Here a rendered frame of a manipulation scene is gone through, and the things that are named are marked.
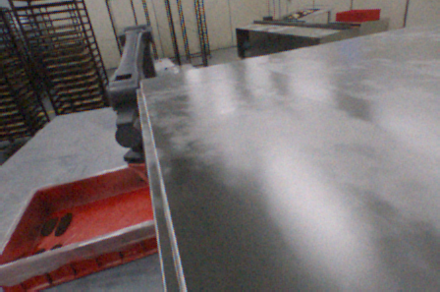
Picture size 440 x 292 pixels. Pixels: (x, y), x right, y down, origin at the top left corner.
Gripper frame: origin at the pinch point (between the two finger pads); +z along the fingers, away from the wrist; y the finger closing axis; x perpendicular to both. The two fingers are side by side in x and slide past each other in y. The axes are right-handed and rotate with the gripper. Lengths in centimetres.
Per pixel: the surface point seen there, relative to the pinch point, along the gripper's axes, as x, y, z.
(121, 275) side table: 2.2, -20.3, 14.9
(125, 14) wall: 373, 652, -32
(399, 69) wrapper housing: -48, -26, -34
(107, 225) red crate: 15.2, -6.1, 14.7
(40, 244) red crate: 31.7, -14.6, 14.6
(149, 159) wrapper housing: -28, -42, -33
